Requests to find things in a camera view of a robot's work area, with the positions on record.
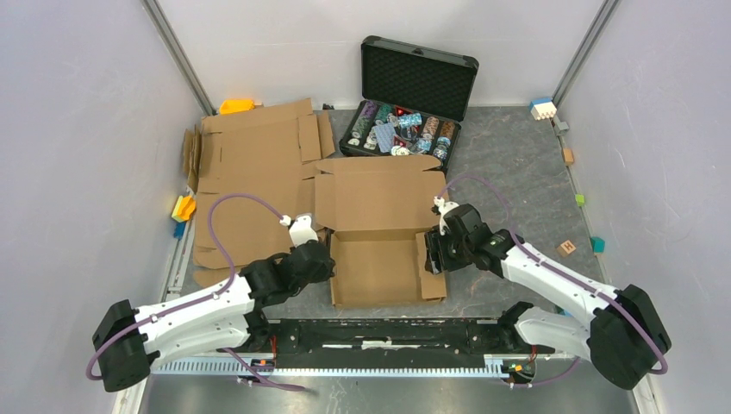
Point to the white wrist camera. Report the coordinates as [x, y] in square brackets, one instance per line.
[301, 229]
[442, 208]

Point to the small teal block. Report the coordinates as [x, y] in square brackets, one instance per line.
[597, 244]

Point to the yellow plastic toy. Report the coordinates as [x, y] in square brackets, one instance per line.
[233, 106]

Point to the flat cardboard sheet stack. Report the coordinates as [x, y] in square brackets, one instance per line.
[244, 169]

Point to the blue white toy block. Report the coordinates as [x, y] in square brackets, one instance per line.
[542, 108]

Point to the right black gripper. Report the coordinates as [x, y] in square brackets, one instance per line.
[434, 241]

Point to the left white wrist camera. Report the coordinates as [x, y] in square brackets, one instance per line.
[301, 229]

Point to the yellow orange toy block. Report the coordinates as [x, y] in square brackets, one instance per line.
[184, 209]

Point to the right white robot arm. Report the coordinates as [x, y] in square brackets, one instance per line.
[618, 331]

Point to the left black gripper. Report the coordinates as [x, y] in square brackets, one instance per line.
[325, 272]

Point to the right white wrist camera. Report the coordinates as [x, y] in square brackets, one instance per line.
[442, 208]

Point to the small blue block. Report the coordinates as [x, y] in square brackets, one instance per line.
[179, 230]

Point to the small orange wooden block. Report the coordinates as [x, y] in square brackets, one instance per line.
[568, 156]

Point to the small grey block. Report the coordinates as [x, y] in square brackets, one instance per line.
[560, 128]

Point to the black poker chip case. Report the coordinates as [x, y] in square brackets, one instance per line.
[414, 99]

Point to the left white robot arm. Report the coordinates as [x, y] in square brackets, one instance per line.
[131, 342]

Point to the brown cardboard box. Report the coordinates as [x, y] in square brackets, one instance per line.
[379, 210]

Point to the wooden letter cube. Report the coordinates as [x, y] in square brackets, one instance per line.
[566, 248]

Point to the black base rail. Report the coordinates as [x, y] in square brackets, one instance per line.
[388, 343]

